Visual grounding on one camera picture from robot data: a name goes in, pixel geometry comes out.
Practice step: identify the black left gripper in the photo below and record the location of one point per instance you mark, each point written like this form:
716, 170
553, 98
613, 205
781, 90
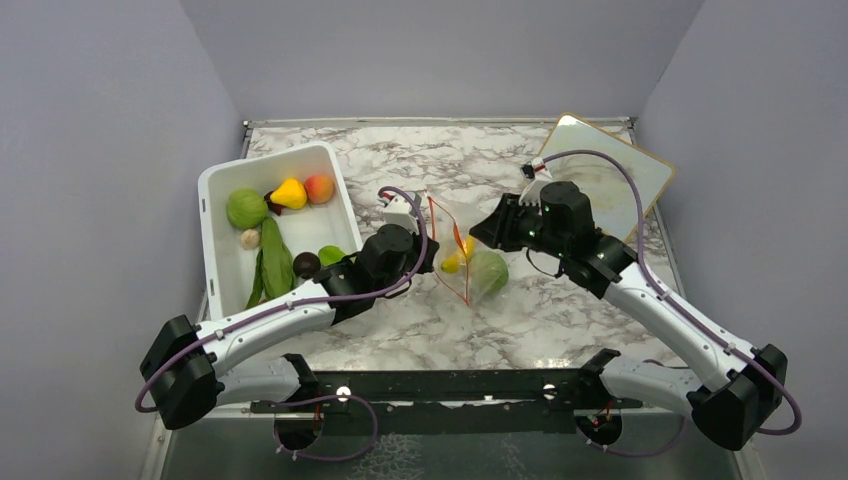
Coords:
431, 250

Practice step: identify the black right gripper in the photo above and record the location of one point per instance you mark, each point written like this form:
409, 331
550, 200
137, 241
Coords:
497, 229

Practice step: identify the green cabbage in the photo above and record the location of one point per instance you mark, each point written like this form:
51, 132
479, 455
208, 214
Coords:
488, 273
246, 208

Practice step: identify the clear zip bag orange zipper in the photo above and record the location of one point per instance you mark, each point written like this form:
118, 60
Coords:
449, 224

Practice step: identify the yellow banana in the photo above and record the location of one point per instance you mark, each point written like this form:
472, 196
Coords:
460, 257

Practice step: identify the dark brown avocado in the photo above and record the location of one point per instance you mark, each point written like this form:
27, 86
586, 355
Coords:
306, 265

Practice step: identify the green leafy vegetable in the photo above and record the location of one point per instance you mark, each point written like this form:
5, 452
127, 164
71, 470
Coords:
274, 275

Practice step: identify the yellow bell pepper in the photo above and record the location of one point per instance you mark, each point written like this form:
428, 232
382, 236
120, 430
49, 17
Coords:
290, 194

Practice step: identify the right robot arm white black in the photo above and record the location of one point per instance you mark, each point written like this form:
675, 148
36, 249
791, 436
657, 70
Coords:
728, 388

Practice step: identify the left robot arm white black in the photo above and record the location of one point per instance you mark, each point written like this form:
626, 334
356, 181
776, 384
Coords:
189, 369

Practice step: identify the orange peach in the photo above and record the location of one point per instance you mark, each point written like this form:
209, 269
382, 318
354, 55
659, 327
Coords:
320, 189

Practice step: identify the dark red vegetable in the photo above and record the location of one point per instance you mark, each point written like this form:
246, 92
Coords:
277, 209

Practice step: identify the garlic bulb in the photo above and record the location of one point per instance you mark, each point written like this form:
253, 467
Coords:
250, 239

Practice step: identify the white plastic bin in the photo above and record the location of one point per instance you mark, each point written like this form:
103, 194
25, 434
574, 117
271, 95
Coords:
229, 268

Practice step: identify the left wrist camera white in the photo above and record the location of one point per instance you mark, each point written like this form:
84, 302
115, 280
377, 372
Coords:
397, 210

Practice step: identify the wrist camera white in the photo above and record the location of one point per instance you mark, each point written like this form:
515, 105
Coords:
538, 176
397, 210

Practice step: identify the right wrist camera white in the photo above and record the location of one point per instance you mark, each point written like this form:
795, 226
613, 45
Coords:
538, 176

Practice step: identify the whiteboard with wooden frame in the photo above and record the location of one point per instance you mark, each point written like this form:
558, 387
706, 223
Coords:
611, 197

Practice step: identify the black mounting rail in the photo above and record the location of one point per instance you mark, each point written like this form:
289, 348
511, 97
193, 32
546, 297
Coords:
433, 402

